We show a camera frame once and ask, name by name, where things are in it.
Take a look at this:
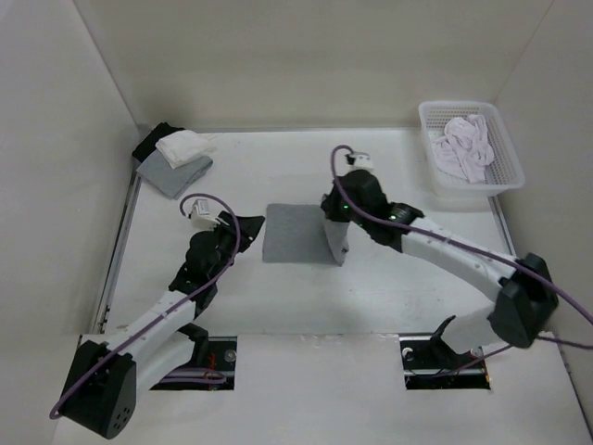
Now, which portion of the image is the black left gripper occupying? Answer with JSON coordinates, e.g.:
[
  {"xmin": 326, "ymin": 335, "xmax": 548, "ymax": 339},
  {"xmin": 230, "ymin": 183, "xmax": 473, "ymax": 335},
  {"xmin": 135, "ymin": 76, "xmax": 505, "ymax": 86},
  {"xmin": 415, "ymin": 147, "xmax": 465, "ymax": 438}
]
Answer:
[{"xmin": 208, "ymin": 211, "xmax": 264, "ymax": 281}]

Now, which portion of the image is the grey tank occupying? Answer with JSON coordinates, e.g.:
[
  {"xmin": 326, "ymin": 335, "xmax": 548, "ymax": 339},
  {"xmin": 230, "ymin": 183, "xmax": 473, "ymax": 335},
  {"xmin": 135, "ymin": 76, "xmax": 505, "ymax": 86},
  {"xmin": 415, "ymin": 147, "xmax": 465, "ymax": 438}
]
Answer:
[
  {"xmin": 262, "ymin": 203, "xmax": 349, "ymax": 267},
  {"xmin": 137, "ymin": 151, "xmax": 213, "ymax": 199}
]

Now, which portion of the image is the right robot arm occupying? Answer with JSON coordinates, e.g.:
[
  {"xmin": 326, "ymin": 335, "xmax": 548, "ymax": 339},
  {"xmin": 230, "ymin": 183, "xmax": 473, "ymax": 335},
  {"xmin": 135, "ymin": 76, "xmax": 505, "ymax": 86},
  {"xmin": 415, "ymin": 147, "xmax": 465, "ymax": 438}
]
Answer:
[{"xmin": 321, "ymin": 170, "xmax": 559, "ymax": 367}]

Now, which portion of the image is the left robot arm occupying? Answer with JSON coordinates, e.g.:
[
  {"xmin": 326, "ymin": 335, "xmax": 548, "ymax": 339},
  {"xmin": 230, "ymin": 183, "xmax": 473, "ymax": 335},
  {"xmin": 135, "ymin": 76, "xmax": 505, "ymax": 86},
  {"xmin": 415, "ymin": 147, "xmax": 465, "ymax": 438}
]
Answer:
[{"xmin": 50, "ymin": 211, "xmax": 265, "ymax": 439}]

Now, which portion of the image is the folded white tank top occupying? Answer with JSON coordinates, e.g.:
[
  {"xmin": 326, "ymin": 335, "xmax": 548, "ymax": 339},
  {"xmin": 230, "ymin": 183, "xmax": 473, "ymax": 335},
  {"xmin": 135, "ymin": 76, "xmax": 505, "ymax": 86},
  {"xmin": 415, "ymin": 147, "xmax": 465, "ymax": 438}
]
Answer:
[{"xmin": 156, "ymin": 130, "xmax": 216, "ymax": 169}]

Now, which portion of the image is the folded grey tank top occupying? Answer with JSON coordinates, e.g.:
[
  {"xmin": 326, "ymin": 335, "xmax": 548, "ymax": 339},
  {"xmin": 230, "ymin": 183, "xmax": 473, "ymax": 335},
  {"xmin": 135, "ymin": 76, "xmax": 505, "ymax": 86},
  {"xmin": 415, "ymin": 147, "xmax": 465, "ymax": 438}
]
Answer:
[{"xmin": 137, "ymin": 151, "xmax": 213, "ymax": 199}]

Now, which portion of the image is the white tank top in basket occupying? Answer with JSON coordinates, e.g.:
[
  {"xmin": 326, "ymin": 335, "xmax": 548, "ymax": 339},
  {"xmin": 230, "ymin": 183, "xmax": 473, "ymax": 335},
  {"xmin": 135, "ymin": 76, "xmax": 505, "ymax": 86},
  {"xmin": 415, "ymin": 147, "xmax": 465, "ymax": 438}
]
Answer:
[{"xmin": 431, "ymin": 114, "xmax": 495, "ymax": 184}]

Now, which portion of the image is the folded black tank top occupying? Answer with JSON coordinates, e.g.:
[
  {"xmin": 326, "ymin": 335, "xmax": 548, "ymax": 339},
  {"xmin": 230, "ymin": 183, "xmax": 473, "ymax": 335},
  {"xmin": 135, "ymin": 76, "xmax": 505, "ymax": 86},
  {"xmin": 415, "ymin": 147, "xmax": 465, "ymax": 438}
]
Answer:
[{"xmin": 132, "ymin": 122, "xmax": 183, "ymax": 164}]

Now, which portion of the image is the white plastic basket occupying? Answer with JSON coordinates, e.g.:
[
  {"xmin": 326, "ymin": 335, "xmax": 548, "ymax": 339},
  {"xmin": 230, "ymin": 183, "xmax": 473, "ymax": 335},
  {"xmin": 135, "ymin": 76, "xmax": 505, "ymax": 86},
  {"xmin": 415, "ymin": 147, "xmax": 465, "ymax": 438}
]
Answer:
[{"xmin": 418, "ymin": 101, "xmax": 525, "ymax": 198}]

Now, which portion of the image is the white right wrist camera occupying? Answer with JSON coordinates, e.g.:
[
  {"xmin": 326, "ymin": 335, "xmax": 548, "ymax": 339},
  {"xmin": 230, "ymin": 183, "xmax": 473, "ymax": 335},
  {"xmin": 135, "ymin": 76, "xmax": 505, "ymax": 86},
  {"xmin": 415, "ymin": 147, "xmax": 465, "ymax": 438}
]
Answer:
[{"xmin": 346, "ymin": 151, "xmax": 374, "ymax": 172}]

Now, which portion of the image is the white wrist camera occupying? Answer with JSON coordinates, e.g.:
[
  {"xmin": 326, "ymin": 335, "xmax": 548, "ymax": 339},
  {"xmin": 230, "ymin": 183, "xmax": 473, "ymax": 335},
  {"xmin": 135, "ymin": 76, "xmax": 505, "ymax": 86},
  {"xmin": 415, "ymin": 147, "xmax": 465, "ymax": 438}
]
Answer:
[
  {"xmin": 346, "ymin": 151, "xmax": 374, "ymax": 172},
  {"xmin": 189, "ymin": 198, "xmax": 219, "ymax": 231}
]

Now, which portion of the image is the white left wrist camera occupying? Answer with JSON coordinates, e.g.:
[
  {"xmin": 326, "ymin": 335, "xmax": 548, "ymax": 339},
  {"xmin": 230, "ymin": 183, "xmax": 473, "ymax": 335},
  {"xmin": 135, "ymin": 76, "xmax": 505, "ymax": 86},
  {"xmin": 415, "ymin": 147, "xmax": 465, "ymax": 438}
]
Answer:
[{"xmin": 189, "ymin": 198, "xmax": 219, "ymax": 231}]

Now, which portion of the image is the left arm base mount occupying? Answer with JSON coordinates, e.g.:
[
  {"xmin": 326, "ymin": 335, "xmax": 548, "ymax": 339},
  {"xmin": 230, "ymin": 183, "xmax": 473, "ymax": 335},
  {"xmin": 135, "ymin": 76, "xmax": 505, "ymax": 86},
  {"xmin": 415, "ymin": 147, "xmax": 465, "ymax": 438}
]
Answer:
[{"xmin": 151, "ymin": 337, "xmax": 238, "ymax": 391}]

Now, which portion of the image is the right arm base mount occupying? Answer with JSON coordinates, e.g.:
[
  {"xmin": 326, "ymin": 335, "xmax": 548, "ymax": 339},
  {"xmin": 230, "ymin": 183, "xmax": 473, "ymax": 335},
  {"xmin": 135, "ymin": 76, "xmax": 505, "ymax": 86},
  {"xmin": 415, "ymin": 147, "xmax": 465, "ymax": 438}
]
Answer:
[{"xmin": 399, "ymin": 316, "xmax": 490, "ymax": 390}]

